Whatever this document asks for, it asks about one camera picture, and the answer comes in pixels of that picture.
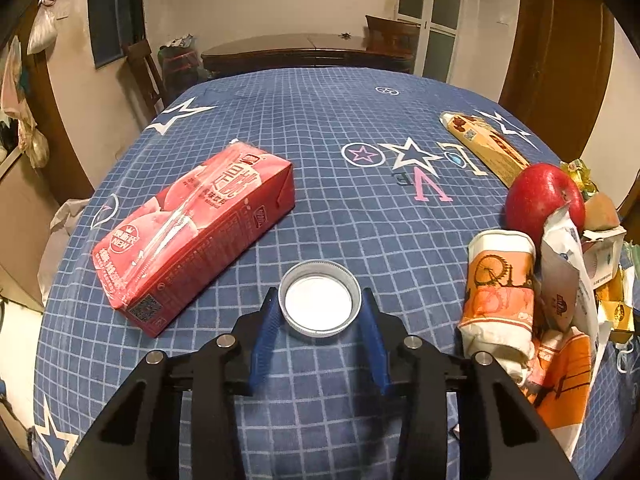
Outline orange paper bag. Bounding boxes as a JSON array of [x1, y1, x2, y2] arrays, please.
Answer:
[[520, 327, 608, 461]]

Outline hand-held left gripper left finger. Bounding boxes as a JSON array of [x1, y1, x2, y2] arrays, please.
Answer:
[[60, 287, 280, 480]]

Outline white framed glass door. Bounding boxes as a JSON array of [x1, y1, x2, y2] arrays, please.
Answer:
[[397, 0, 471, 83]]

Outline hanging white plastic bag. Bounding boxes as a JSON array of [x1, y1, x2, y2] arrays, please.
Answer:
[[27, 0, 58, 55]]

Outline white bottle cap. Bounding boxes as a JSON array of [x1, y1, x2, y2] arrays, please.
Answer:
[[278, 259, 362, 338]]

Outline crushed orange print paper cup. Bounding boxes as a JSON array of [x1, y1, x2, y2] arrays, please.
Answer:
[[458, 229, 538, 378]]

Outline dark mesh bag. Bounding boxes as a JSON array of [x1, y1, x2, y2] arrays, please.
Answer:
[[159, 34, 206, 103]]

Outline red apple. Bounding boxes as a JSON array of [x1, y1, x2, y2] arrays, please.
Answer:
[[505, 162, 587, 246]]

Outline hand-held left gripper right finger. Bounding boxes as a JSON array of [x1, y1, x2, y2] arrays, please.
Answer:
[[360, 287, 581, 480]]

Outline red milk carton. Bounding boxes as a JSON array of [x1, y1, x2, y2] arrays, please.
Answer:
[[91, 141, 297, 337]]

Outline gold foil wrapper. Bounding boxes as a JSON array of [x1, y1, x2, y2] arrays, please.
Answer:
[[560, 158, 598, 196]]

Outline hanging cloths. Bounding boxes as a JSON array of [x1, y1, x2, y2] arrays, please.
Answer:
[[0, 35, 51, 168]]

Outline white paper bag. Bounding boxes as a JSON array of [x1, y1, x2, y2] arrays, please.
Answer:
[[541, 205, 601, 333]]

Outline long yellow snack packet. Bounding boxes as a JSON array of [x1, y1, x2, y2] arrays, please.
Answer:
[[440, 111, 532, 188]]

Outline dark window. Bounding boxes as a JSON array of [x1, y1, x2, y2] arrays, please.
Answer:
[[87, 0, 147, 70]]

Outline dark wooden table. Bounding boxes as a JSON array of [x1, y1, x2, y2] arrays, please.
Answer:
[[200, 33, 416, 79]]

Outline brown wooden door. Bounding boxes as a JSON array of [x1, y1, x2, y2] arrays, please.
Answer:
[[500, 0, 616, 161]]

